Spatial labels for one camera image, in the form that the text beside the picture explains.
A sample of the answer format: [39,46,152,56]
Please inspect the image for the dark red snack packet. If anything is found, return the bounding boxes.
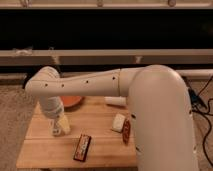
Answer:
[122,119,131,144]

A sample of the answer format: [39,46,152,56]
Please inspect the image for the orange bowl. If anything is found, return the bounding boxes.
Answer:
[61,96,82,108]

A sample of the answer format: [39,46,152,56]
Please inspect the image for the white cylinder roll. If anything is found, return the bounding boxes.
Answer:
[105,97,126,106]

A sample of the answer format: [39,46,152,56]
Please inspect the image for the wooden table board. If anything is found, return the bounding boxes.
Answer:
[16,97,136,169]

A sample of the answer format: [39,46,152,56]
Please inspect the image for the long white rail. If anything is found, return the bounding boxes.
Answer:
[0,49,213,57]

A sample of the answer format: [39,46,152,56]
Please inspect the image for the white rectangular block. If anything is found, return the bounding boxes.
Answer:
[112,114,125,132]

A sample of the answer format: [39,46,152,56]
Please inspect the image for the black cables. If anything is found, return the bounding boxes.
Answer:
[181,75,213,167]

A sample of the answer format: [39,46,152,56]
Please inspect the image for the black orange candy bar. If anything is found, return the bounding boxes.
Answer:
[73,134,91,162]

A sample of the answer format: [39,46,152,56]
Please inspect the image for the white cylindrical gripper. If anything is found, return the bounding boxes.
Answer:
[39,97,70,135]

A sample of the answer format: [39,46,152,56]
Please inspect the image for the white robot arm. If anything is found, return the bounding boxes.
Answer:
[25,65,199,171]

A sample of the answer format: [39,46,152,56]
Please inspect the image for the clear plastic bottle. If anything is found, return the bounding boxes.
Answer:
[50,120,62,136]

